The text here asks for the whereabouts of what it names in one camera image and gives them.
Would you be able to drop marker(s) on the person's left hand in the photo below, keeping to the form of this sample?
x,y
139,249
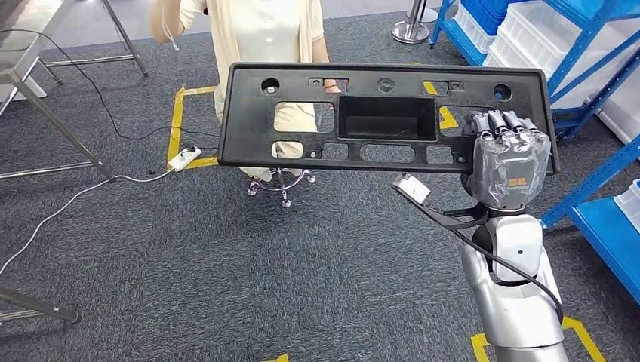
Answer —
x,y
332,87

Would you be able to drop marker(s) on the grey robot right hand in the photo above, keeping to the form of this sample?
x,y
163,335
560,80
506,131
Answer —
x,y
505,170

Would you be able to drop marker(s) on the black plastic panel part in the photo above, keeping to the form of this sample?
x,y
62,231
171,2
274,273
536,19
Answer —
x,y
250,125

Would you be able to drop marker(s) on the person's left forearm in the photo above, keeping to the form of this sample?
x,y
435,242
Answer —
x,y
320,50

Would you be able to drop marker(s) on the yellow floor tape square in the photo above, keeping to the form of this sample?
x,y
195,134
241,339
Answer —
x,y
280,358
447,120

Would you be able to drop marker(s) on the person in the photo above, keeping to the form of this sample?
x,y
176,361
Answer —
x,y
260,30

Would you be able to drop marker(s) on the chrome stool base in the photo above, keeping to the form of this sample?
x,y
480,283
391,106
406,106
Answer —
x,y
282,187

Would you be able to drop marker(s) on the white plastic crate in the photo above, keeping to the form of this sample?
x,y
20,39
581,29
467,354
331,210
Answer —
x,y
620,120
629,200
530,30
475,32

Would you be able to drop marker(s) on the blue plastic crate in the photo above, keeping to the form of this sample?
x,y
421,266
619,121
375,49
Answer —
x,y
482,7

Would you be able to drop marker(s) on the white power strip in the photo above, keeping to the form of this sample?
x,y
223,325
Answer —
x,y
184,159

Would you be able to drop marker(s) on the stainless steel table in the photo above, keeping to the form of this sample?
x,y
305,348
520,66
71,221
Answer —
x,y
25,30

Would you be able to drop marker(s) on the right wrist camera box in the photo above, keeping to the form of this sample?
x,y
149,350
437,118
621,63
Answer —
x,y
411,188

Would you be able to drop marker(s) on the chrome stanchion post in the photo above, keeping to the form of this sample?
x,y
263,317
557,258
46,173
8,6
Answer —
x,y
411,32
429,15

